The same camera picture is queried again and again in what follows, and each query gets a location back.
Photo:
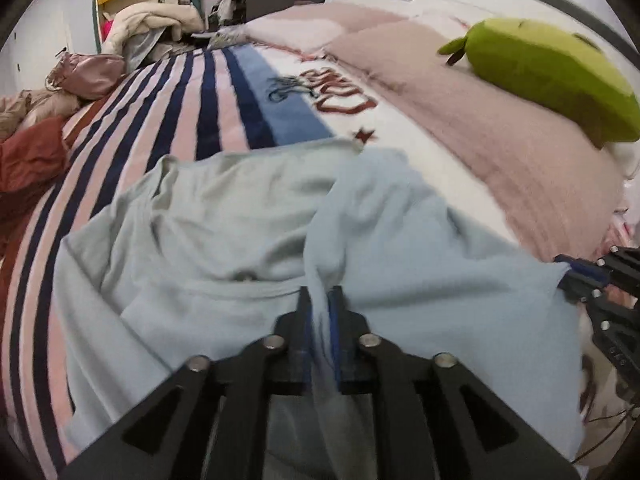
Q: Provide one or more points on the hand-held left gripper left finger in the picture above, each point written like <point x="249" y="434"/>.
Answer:
<point x="306" y="320"/>

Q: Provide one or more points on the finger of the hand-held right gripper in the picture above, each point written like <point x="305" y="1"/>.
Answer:
<point x="582" y="265"/>
<point x="590" y="291"/>

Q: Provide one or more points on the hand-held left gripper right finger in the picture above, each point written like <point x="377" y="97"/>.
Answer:
<point x="334" y="320"/>

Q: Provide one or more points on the light blue shirt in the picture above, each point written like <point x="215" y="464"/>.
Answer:
<point x="200" y="220"/>

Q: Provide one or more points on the white fluffy cloth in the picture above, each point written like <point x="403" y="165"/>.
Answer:
<point x="627" y="160"/>

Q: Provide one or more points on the pink blanket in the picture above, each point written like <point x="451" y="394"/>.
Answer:
<point x="490" y="135"/>

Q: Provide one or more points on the green plush toy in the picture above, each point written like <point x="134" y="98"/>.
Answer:
<point x="540" y="70"/>

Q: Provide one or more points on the striped printed blanket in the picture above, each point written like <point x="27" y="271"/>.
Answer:
<point x="175" y="110"/>

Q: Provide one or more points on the small pink pillow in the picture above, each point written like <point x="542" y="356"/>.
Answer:
<point x="315" y="25"/>

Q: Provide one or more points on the red-brown cloth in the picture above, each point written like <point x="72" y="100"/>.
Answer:
<point x="27" y="160"/>

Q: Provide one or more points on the pink shiny handbag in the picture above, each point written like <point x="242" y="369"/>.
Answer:
<point x="90" y="75"/>

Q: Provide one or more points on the beige crumpled cloth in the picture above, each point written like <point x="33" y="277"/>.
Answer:
<point x="30" y="110"/>

